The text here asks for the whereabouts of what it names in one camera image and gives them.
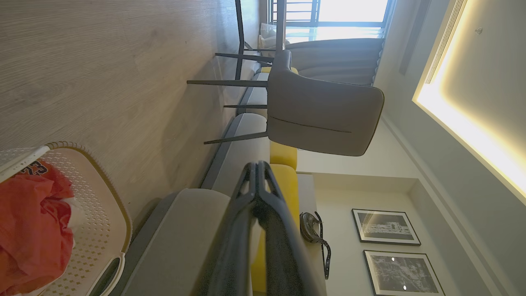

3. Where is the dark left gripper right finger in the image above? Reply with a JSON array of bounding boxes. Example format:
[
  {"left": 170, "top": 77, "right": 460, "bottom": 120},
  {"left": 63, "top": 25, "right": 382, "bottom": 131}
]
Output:
[{"left": 256, "top": 161, "right": 328, "bottom": 296}]

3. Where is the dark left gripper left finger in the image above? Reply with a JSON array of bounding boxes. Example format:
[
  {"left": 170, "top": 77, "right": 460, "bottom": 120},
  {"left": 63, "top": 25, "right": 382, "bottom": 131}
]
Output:
[{"left": 197, "top": 162, "right": 259, "bottom": 296}]

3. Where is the cream perforated plastic laundry basket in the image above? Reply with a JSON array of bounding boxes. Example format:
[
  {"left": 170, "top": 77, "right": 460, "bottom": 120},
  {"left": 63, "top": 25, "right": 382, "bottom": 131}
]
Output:
[{"left": 0, "top": 141, "right": 133, "bottom": 296}]

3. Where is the black handbag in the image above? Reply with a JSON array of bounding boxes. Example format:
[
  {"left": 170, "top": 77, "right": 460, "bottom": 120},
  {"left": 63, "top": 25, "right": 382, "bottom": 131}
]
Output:
[{"left": 300, "top": 211, "right": 332, "bottom": 280}]

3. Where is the grey fabric sofa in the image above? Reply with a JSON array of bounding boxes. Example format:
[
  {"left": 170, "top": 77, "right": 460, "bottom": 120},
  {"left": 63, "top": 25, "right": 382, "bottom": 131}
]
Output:
[{"left": 110, "top": 66, "right": 326, "bottom": 296}]

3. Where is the yellow sofa cushion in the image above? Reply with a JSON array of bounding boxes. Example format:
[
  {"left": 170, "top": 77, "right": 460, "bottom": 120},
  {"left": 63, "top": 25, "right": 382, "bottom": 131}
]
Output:
[
  {"left": 251, "top": 164, "right": 300, "bottom": 295},
  {"left": 260, "top": 66, "right": 299, "bottom": 76},
  {"left": 270, "top": 141, "right": 298, "bottom": 170}
]

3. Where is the black framed monochrome picture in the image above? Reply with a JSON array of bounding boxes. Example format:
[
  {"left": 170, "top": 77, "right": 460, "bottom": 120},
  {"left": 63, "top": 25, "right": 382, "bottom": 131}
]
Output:
[
  {"left": 363, "top": 250, "right": 445, "bottom": 296},
  {"left": 351, "top": 208, "right": 422, "bottom": 247}
]

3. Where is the white garment with red trim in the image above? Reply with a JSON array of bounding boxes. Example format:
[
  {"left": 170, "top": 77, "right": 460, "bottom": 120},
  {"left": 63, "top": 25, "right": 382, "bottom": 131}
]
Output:
[{"left": 65, "top": 197, "right": 85, "bottom": 231}]

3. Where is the red jersey garment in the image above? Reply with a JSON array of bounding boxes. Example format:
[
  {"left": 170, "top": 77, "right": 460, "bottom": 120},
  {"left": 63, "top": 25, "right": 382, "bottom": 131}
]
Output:
[{"left": 0, "top": 161, "right": 77, "bottom": 295}]

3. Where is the grey curtain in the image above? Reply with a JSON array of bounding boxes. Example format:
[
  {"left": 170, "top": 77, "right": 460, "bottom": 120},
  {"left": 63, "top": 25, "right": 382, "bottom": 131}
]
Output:
[{"left": 285, "top": 37, "right": 385, "bottom": 87}]

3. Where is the white cushion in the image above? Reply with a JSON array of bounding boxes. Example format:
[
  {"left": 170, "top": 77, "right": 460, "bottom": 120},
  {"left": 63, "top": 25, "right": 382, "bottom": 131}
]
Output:
[{"left": 258, "top": 22, "right": 290, "bottom": 51}]

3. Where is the dining table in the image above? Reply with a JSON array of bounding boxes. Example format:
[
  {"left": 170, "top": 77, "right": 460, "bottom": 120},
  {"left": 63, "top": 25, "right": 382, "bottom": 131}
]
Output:
[{"left": 234, "top": 0, "right": 286, "bottom": 81}]

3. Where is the white ceiling air vent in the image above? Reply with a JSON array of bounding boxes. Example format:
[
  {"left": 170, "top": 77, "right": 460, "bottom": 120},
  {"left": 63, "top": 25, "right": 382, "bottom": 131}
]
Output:
[{"left": 424, "top": 0, "right": 469, "bottom": 85}]

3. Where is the window with dark frame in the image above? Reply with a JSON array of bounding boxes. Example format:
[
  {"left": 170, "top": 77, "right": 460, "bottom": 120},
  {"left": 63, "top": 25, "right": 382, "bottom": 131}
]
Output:
[{"left": 268, "top": 0, "right": 396, "bottom": 42}]

